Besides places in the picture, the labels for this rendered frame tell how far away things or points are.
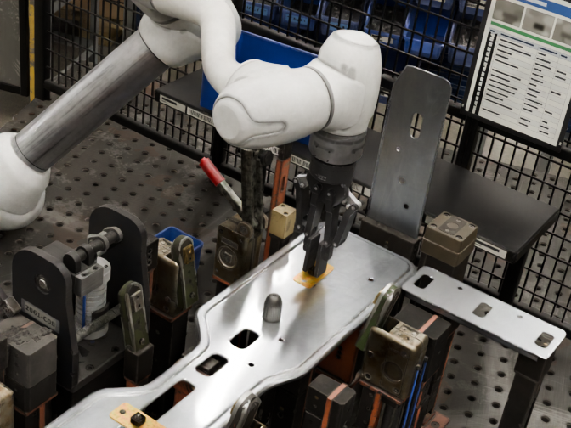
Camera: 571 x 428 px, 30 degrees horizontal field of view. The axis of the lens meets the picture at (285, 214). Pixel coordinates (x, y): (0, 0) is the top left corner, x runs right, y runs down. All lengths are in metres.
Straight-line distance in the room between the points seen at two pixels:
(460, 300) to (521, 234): 0.24
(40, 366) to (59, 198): 1.06
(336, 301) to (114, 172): 1.02
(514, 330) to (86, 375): 0.74
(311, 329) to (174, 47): 0.67
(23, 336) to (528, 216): 1.05
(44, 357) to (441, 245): 0.79
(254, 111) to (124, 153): 1.32
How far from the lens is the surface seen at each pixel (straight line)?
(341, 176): 1.74
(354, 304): 1.87
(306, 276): 1.87
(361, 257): 1.99
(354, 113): 1.66
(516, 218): 2.16
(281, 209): 1.97
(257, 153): 1.85
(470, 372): 2.27
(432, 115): 1.96
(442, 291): 1.95
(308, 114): 1.58
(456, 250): 2.01
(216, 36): 1.76
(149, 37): 2.17
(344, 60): 1.63
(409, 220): 2.07
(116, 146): 2.85
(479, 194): 2.21
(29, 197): 2.35
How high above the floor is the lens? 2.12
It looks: 33 degrees down
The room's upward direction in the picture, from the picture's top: 9 degrees clockwise
